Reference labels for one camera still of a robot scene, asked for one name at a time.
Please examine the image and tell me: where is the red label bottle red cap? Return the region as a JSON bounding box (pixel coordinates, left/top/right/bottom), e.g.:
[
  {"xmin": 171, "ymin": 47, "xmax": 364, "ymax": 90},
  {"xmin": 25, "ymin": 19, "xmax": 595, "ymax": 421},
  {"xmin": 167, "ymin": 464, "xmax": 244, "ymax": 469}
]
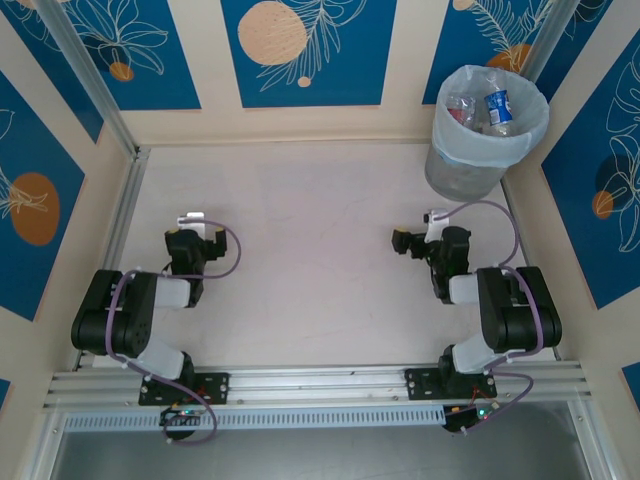
[{"xmin": 446, "ymin": 92, "xmax": 476, "ymax": 126}]

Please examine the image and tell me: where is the Pepsi plastic bottle blue cap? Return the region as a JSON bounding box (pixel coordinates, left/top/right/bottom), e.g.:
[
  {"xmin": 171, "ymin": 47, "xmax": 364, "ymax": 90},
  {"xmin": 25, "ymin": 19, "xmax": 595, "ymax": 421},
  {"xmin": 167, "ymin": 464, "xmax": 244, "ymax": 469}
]
[{"xmin": 482, "ymin": 69, "xmax": 516, "ymax": 139}]

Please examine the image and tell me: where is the grey round waste bin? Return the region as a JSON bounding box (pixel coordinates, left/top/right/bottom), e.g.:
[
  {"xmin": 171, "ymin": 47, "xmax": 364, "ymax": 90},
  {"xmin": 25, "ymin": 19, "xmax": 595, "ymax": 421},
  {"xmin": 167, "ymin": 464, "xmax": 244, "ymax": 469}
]
[{"xmin": 424, "ymin": 64, "xmax": 551, "ymax": 202}]

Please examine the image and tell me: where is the left circuit board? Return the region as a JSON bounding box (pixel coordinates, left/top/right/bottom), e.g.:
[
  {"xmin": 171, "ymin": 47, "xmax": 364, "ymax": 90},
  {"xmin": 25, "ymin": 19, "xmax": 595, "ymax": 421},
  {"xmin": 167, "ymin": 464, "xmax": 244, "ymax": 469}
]
[{"xmin": 159, "ymin": 405, "xmax": 210, "ymax": 427}]

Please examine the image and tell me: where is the circuit board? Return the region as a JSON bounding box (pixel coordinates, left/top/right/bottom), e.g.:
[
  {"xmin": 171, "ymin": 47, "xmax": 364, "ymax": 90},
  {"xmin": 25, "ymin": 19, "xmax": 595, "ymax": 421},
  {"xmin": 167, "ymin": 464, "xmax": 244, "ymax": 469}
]
[
  {"xmin": 159, "ymin": 405, "xmax": 210, "ymax": 427},
  {"xmin": 443, "ymin": 404, "xmax": 496, "ymax": 435}
]

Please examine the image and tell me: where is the right circuit board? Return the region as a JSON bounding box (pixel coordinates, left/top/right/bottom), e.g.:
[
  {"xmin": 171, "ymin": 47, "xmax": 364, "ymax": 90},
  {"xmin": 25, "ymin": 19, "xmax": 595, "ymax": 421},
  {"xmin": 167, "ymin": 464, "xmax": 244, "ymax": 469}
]
[{"xmin": 443, "ymin": 404, "xmax": 496, "ymax": 435}]

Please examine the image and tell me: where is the grey metal lower panel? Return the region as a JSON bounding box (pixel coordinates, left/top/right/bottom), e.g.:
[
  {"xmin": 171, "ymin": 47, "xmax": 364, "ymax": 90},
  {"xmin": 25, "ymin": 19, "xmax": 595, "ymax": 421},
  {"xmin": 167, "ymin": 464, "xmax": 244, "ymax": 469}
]
[{"xmin": 49, "ymin": 429, "xmax": 601, "ymax": 480}]

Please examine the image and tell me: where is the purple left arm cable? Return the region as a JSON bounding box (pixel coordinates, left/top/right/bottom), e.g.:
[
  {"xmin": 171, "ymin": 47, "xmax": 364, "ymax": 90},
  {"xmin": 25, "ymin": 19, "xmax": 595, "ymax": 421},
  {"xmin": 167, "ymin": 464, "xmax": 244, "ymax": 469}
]
[{"xmin": 107, "ymin": 219, "xmax": 244, "ymax": 446}]

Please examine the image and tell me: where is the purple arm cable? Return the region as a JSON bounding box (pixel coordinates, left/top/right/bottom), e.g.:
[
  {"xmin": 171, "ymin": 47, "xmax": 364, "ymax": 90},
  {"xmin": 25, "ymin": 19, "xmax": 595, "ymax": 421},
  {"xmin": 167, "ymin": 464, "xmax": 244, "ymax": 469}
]
[
  {"xmin": 434, "ymin": 201, "xmax": 546, "ymax": 436},
  {"xmin": 107, "ymin": 219, "xmax": 244, "ymax": 446}
]

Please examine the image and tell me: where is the aluminium side rail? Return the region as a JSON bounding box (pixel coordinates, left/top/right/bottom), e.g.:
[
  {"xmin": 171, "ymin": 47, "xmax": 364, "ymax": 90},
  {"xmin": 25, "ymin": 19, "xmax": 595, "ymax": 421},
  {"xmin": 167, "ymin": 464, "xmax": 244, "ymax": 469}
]
[
  {"xmin": 69, "ymin": 146, "xmax": 152, "ymax": 372},
  {"xmin": 501, "ymin": 178, "xmax": 586, "ymax": 372}
]

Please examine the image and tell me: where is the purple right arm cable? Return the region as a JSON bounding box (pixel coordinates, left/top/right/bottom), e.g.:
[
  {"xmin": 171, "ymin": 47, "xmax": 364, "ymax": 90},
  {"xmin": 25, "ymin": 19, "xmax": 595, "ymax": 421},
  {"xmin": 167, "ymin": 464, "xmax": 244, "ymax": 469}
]
[{"xmin": 434, "ymin": 201, "xmax": 546, "ymax": 436}]

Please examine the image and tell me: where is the aluminium frame post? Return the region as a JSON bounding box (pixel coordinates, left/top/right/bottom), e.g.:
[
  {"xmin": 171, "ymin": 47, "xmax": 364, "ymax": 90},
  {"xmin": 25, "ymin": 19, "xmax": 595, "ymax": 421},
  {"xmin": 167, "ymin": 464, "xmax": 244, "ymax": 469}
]
[
  {"xmin": 34, "ymin": 0, "xmax": 140, "ymax": 157},
  {"xmin": 529, "ymin": 0, "xmax": 576, "ymax": 84}
]

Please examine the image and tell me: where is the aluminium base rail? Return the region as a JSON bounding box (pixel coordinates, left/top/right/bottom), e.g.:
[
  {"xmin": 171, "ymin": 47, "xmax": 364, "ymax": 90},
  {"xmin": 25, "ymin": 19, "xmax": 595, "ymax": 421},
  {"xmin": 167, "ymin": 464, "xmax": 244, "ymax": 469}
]
[{"xmin": 42, "ymin": 363, "xmax": 594, "ymax": 410}]

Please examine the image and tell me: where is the slotted grey cable duct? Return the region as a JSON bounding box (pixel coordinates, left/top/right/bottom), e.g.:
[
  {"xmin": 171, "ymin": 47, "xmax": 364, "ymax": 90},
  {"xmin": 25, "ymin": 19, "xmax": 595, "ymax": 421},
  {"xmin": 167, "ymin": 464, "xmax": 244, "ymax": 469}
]
[{"xmin": 63, "ymin": 404, "xmax": 448, "ymax": 432}]

